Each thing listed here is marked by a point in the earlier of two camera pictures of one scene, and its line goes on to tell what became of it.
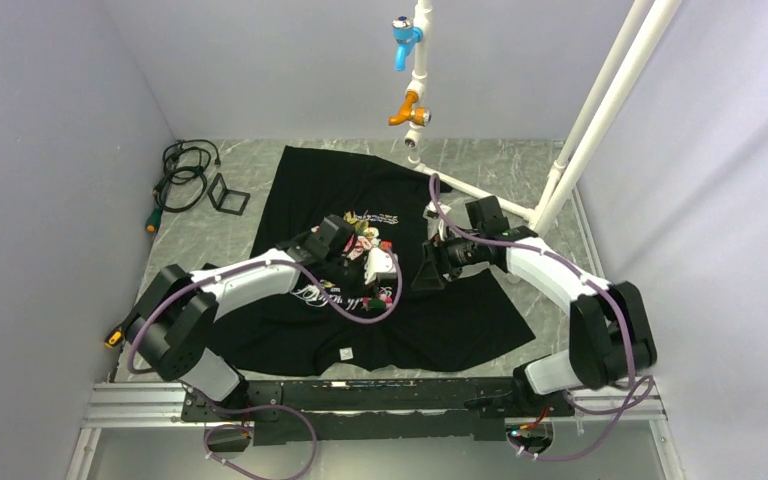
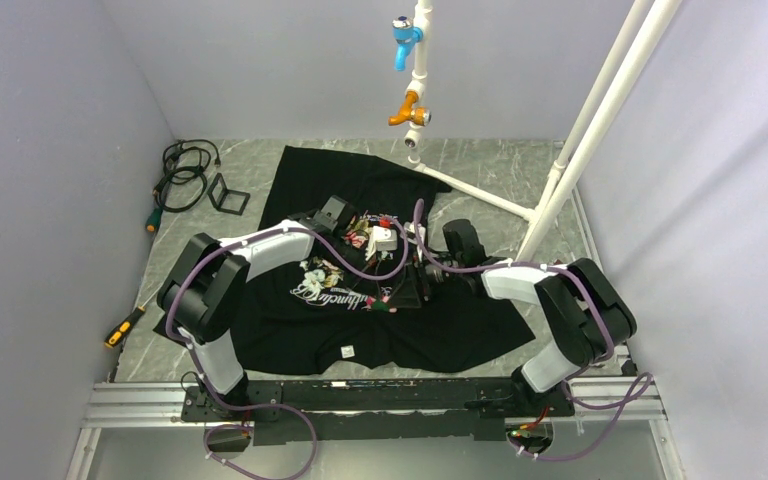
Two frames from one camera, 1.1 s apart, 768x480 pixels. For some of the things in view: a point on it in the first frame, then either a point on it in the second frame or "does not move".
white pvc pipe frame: (585, 137) does not move
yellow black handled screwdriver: (114, 337) does not move
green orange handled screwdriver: (154, 221) does not move
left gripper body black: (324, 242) → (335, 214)
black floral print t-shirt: (359, 221) does not move
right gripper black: (434, 266) → (407, 294)
